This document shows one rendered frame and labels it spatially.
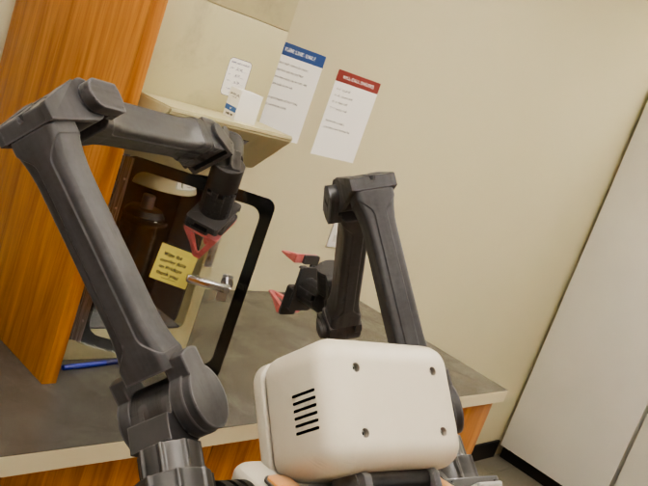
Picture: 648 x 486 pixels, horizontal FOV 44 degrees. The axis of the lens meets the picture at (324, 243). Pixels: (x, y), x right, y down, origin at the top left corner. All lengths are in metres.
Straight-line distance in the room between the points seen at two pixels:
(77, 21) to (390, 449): 1.06
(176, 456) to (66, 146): 0.36
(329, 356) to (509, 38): 2.42
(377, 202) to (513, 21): 2.00
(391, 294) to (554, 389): 3.26
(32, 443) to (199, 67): 0.76
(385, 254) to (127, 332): 0.46
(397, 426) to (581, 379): 3.47
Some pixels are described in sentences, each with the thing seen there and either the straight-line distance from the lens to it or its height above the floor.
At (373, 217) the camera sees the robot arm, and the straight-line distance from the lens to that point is 1.24.
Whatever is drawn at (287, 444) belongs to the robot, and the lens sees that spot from 0.92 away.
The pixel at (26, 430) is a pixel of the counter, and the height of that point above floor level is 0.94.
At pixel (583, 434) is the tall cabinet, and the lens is 4.39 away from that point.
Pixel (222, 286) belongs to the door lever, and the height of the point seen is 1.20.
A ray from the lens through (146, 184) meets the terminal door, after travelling 1.59.
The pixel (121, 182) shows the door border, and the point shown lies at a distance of 1.59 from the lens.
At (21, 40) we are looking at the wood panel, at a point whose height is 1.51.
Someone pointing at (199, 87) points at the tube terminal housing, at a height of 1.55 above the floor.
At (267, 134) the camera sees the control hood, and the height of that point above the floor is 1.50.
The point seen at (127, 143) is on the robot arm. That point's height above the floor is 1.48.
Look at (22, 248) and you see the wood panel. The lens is 1.70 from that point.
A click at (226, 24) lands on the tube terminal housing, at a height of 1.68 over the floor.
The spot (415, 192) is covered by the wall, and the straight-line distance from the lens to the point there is 3.00.
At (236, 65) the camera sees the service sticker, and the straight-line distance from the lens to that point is 1.69.
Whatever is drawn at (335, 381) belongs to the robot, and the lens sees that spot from 0.88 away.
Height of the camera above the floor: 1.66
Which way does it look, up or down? 12 degrees down
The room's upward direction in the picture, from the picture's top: 20 degrees clockwise
